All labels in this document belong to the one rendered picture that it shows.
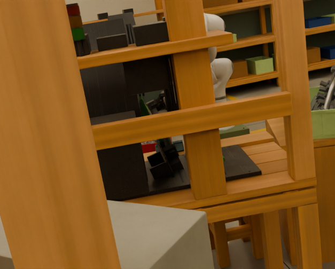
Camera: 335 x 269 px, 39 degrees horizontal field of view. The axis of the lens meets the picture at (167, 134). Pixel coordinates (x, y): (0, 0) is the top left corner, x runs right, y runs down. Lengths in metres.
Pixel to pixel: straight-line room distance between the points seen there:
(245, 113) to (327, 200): 1.24
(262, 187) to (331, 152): 0.89
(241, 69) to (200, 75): 5.95
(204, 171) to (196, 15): 0.62
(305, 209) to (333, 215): 0.88
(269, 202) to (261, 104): 0.45
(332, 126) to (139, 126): 1.36
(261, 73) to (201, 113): 6.12
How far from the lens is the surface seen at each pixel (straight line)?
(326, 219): 3.02
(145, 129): 1.82
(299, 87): 1.97
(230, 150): 2.46
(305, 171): 2.08
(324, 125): 2.83
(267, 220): 2.81
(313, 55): 8.34
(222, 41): 1.81
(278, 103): 1.90
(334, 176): 2.92
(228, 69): 2.83
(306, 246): 2.23
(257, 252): 3.19
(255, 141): 2.57
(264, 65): 7.93
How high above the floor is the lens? 1.71
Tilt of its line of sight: 16 degrees down
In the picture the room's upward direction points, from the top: 9 degrees counter-clockwise
